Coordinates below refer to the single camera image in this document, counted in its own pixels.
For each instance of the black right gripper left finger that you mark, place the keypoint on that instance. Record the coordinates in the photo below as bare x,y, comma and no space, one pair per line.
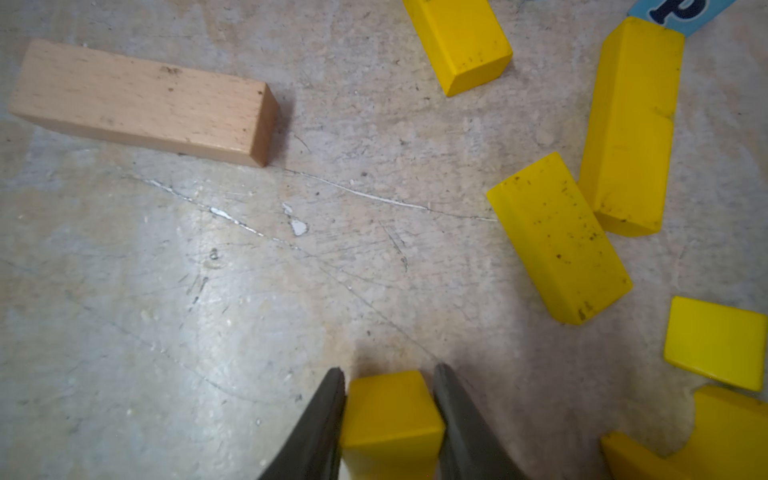
312,449

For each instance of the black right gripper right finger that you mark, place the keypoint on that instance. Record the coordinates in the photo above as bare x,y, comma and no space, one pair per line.
470,449

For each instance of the yellow triangular block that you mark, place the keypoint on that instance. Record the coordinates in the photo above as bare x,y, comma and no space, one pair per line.
391,428

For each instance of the short yellow block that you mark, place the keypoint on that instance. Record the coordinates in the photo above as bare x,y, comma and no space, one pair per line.
561,244

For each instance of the yellow arch block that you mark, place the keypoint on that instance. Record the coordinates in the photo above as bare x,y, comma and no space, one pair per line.
728,441

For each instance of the small yellow cube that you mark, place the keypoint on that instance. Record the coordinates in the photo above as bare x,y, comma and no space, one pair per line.
719,342

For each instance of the long yellow block near husky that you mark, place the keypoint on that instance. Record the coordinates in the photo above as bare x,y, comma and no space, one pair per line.
625,164

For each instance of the long natural wood block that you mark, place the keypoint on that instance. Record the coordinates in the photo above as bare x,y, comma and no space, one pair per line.
95,94

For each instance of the blue letter P cube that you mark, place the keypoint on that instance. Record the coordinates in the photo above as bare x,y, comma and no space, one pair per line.
683,16

